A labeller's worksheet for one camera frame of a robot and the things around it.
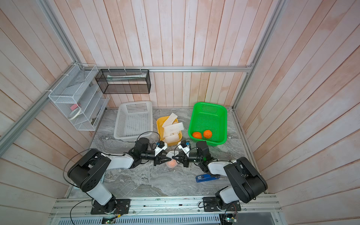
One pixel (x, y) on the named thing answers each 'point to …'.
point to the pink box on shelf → (73, 107)
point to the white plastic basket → (133, 120)
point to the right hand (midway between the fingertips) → (174, 156)
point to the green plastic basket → (208, 116)
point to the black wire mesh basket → (124, 81)
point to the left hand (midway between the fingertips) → (169, 158)
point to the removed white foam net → (169, 120)
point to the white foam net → (171, 138)
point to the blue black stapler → (206, 177)
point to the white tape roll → (74, 113)
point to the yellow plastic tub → (161, 121)
